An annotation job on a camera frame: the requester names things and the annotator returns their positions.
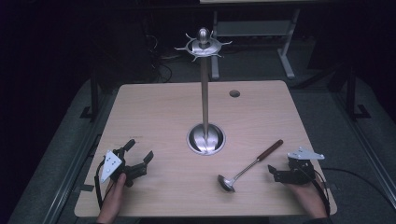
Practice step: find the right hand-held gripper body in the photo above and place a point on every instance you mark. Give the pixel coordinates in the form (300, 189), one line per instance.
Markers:
(299, 169)

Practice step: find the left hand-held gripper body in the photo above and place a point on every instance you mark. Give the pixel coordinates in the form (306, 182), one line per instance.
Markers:
(112, 164)

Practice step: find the metal utensil stand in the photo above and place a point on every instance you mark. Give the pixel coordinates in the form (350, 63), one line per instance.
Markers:
(204, 93)

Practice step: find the person's right hand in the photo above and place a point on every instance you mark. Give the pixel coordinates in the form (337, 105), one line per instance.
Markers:
(308, 199)

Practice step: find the person's left hand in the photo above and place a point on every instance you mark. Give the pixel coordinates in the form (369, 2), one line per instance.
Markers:
(114, 197)

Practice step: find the black metal stand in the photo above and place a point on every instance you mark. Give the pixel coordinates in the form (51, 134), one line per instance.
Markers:
(355, 93)
(93, 99)

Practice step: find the white metal desk frame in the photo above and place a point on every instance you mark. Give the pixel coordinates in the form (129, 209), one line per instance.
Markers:
(255, 40)

